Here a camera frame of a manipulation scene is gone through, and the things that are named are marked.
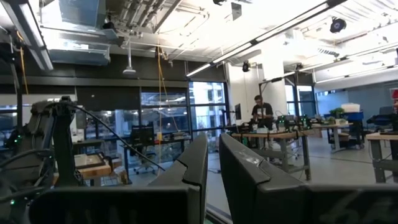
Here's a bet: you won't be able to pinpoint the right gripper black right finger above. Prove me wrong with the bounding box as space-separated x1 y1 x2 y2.
219 133 308 224

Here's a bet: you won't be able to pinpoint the white plastic box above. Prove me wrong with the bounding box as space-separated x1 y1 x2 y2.
340 103 361 113

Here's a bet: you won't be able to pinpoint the office chair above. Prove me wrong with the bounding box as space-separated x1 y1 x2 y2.
132 146 158 175

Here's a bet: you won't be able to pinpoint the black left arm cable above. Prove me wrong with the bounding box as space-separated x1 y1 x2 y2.
67 102 166 172

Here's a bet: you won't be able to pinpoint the white pendant ceiling device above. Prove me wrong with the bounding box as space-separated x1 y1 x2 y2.
122 40 137 76

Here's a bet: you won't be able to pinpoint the wooden workbench with grey legs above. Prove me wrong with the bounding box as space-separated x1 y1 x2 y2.
365 132 398 184

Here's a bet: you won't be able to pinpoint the blue utility cart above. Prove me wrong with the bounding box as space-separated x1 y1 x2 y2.
341 111 365 150

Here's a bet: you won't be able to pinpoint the long ceiling light strip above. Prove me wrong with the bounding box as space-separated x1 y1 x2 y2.
185 0 346 78

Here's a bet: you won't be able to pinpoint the green potted plant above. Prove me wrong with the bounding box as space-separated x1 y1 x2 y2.
328 107 346 119

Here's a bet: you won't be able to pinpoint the metal ventilation duct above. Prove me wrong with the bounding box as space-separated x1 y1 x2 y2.
39 0 119 67

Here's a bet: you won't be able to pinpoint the light wooden desk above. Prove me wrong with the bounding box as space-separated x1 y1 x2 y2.
312 122 354 153

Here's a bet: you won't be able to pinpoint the person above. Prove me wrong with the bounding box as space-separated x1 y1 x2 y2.
251 95 274 131
390 88 398 131

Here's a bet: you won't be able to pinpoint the wooden bench with framed board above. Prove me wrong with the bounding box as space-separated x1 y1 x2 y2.
52 152 123 188

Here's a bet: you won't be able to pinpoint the background robot arms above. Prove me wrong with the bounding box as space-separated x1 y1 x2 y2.
275 114 312 132

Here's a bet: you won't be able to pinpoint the yellow hanging cable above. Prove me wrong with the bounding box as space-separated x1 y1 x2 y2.
156 46 180 141

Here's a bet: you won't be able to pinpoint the wooden workbench with metal legs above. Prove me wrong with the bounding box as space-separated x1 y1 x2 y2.
231 129 312 182

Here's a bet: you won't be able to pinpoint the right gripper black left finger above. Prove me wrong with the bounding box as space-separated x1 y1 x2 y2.
148 133 209 224

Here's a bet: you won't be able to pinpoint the black computer monitor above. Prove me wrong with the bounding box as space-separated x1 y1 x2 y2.
129 124 155 147

